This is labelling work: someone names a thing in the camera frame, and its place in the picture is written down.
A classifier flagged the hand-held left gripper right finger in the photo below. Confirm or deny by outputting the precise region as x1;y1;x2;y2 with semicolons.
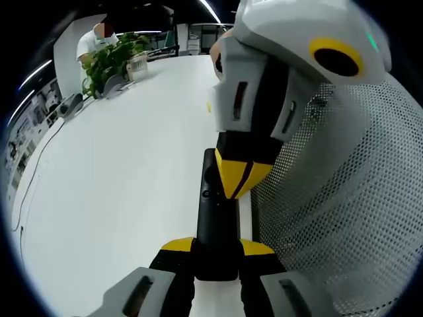
237;238;334;317

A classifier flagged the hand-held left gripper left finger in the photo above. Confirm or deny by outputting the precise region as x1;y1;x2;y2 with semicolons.
84;236;196;317

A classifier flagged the black remote control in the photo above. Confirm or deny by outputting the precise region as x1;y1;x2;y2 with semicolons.
194;148;241;282

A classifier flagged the person's right hand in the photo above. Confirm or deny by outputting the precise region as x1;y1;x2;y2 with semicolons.
210;29;234;80

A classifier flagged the ceiling light strip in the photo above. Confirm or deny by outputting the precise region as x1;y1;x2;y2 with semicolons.
198;0;221;24
18;59;54;90
6;88;36;127

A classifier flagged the white perforated mesh basket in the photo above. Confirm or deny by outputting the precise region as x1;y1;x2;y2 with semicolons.
249;74;423;317

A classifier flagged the white plant pot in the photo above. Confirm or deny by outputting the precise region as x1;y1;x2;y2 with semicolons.
126;52;149;82

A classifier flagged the green potted plant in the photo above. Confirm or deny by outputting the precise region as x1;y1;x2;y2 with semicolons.
81;31;151;100

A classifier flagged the dark grey round object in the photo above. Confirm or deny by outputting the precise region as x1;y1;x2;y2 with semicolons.
59;92;85;122

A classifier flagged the white shelving with equipment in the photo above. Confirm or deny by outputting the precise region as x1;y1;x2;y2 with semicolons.
5;79;63;192

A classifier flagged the grey table cable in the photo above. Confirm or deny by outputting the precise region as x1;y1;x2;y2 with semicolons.
11;118;65;234

